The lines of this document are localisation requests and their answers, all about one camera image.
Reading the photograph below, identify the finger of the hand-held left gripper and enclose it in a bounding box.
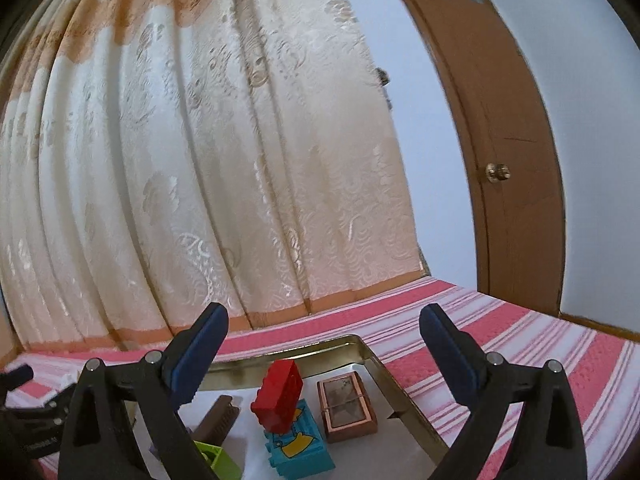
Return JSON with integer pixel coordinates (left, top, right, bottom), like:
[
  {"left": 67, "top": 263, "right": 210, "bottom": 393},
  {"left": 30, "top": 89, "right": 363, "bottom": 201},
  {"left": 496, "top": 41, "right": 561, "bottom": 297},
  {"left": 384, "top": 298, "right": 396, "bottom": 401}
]
[
  {"left": 0, "top": 366, "right": 35, "bottom": 392},
  {"left": 42, "top": 384, "right": 80, "bottom": 412}
]

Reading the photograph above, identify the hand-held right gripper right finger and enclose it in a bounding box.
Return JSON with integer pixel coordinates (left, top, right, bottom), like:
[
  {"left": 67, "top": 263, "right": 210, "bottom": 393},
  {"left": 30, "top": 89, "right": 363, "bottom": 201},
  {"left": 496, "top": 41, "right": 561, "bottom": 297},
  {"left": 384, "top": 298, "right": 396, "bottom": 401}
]
[{"left": 419, "top": 304, "right": 588, "bottom": 480}]

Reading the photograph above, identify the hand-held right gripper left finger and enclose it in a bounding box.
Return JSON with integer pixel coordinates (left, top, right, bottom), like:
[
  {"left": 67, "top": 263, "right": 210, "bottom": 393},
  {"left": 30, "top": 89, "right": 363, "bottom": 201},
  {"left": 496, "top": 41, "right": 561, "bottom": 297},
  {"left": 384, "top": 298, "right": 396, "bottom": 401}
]
[{"left": 57, "top": 302, "right": 230, "bottom": 480}]

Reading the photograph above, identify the brown ridged block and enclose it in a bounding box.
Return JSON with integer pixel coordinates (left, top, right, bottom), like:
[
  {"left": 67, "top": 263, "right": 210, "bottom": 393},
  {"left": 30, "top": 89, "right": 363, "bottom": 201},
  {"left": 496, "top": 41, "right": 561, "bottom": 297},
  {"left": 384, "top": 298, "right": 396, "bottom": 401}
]
[{"left": 192, "top": 394, "right": 243, "bottom": 446}]

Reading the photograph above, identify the red toy brick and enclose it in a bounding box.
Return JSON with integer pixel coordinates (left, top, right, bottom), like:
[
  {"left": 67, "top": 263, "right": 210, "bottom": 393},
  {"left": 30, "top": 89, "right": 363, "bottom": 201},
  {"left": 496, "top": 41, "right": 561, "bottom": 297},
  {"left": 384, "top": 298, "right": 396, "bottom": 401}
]
[{"left": 250, "top": 359, "right": 306, "bottom": 433}]

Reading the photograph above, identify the green toy brick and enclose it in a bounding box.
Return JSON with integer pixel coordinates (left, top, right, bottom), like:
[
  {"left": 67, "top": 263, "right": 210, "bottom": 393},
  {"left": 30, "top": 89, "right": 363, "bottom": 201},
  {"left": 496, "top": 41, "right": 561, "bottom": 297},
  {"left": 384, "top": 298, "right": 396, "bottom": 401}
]
[{"left": 192, "top": 440, "right": 243, "bottom": 480}]

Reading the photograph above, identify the copper framed box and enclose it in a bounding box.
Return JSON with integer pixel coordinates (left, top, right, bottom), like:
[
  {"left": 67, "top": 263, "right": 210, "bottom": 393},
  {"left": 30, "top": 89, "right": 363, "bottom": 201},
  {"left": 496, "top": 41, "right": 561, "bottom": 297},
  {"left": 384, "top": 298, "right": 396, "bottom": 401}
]
[{"left": 316, "top": 372, "right": 378, "bottom": 444}]

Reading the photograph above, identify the gold metal tin tray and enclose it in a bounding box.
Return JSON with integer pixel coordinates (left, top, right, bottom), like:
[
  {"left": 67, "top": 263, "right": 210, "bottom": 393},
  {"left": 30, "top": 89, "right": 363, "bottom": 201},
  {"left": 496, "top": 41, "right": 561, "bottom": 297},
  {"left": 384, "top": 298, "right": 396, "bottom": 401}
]
[{"left": 115, "top": 334, "right": 451, "bottom": 480}]

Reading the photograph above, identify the blue printed toy brick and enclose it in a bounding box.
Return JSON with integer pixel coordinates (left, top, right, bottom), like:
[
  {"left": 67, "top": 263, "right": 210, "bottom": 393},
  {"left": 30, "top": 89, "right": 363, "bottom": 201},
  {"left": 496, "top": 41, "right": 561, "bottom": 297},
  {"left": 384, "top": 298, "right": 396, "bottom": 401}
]
[{"left": 264, "top": 399, "right": 336, "bottom": 480}]

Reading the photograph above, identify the pink striped bed sheet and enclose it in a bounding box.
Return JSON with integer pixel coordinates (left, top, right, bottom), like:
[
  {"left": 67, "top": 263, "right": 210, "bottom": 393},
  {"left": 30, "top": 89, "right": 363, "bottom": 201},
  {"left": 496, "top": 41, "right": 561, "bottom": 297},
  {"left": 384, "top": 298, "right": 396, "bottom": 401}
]
[{"left": 0, "top": 276, "right": 640, "bottom": 480}]

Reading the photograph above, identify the cream floral curtain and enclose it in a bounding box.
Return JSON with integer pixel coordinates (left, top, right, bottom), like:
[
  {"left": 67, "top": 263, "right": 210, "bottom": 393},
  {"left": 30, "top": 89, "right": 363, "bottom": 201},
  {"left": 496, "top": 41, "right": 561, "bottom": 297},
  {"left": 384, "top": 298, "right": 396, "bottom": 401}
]
[{"left": 0, "top": 0, "right": 433, "bottom": 353}]

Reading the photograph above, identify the brown wooden door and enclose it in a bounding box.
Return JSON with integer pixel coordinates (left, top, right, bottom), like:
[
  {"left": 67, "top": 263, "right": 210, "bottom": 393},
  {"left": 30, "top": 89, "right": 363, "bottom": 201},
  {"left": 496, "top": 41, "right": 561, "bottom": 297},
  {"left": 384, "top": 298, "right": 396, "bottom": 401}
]
[{"left": 377, "top": 0, "right": 566, "bottom": 318}]

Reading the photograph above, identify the wooden bed rail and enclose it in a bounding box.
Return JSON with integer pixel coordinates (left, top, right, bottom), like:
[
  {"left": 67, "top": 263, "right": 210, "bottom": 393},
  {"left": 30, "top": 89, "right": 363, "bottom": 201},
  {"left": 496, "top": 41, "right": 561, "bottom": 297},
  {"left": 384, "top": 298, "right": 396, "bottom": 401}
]
[{"left": 557, "top": 312, "right": 640, "bottom": 343}]

